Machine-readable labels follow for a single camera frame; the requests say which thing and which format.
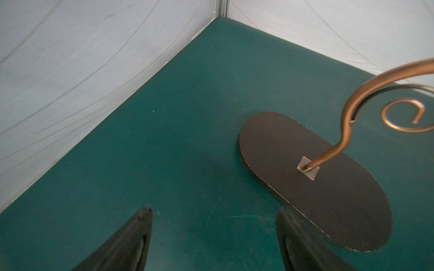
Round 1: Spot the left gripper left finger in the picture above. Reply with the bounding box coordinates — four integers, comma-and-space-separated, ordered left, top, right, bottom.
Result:
73, 207, 153, 271

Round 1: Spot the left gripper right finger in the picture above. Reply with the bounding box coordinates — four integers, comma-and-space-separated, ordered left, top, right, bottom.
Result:
275, 208, 353, 271

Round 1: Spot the copper wire jewelry stand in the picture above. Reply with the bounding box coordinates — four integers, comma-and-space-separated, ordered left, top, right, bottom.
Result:
238, 59, 434, 252

